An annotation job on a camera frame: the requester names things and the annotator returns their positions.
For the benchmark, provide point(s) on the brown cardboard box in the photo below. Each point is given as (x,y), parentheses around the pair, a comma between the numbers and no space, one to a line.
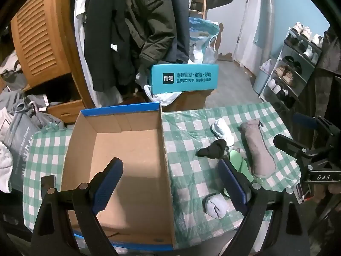
(191,100)

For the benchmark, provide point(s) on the olive green jacket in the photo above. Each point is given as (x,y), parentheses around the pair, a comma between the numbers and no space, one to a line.
(149,18)

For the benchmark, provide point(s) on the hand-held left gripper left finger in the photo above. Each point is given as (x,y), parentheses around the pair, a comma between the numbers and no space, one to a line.
(106,189)

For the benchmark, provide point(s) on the dark navy coat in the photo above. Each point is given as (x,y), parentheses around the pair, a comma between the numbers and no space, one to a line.
(181,18)

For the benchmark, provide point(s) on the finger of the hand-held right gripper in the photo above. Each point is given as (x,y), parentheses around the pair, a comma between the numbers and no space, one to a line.
(289,145)
(305,121)

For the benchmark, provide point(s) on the blue cardboard shoe box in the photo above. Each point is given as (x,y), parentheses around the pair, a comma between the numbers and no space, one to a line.
(128,152)

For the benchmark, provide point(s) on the teal cardboard box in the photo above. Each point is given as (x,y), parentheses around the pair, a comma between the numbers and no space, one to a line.
(186,85)

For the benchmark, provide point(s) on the white fluffy cloth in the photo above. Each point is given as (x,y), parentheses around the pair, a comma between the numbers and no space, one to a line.
(5,165)

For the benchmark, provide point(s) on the long grey-pink sock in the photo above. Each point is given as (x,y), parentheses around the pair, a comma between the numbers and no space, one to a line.
(257,152)

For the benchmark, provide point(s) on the hanging dark jackets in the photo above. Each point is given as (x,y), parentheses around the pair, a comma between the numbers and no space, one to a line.
(80,58)

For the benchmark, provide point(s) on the white door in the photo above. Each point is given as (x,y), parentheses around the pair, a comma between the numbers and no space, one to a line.
(255,18)

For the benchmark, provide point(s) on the blue plastic bag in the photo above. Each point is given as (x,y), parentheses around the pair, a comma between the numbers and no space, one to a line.
(199,32)

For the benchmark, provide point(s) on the grey shoe rack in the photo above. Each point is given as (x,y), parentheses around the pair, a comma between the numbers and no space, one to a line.
(277,56)

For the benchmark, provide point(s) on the grey printed bag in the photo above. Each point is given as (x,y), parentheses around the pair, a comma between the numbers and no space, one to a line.
(21,136)

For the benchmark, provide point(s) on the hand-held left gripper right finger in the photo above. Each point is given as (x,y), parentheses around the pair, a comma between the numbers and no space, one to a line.
(234,189)

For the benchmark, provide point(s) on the grey sock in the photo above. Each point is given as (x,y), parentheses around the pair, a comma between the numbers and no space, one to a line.
(215,205)

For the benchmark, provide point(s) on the white sock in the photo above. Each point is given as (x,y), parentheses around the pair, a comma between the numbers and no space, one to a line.
(221,130)

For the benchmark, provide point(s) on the green checked tablecloth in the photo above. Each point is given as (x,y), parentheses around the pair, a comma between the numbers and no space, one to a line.
(191,170)

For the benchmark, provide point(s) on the black jacket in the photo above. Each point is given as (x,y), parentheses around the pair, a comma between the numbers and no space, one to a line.
(106,32)

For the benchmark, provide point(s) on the wooden louvered cabinet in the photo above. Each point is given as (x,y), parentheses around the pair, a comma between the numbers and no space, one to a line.
(53,32)

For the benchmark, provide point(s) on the light green cloth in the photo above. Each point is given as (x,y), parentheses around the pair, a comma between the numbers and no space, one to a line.
(238,162)

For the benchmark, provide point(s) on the black sock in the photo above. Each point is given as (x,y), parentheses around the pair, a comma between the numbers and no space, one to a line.
(213,150)

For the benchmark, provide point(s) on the white plastic bag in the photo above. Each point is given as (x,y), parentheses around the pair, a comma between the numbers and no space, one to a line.
(165,98)

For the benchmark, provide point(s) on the group of sneakers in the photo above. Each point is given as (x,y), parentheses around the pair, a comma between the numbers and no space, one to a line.
(287,74)

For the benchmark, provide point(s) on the light blue trash bin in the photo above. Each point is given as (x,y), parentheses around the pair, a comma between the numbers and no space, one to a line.
(261,81)

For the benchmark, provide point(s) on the dark brown coat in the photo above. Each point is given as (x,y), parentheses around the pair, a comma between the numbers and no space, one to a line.
(330,72)

